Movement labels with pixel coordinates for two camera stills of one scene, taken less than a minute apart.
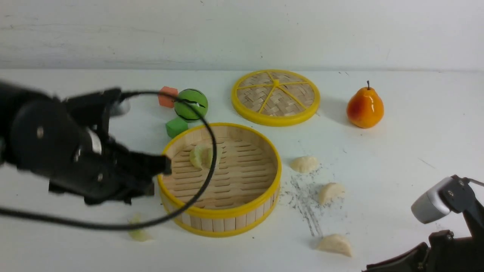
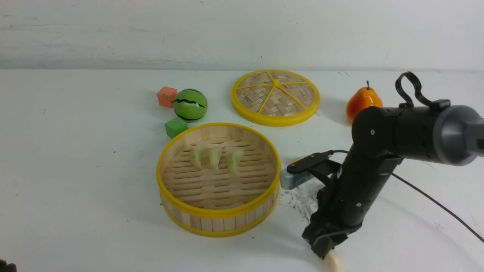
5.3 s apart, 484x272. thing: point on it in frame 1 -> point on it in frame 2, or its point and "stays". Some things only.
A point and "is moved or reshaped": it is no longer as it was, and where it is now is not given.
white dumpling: [336, 243] is moved or reshaped
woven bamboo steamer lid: [275, 98] stays
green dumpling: [140, 235] -> [232, 162]
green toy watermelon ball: [186, 112] stays
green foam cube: [176, 126] stays
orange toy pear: [365, 109] stays
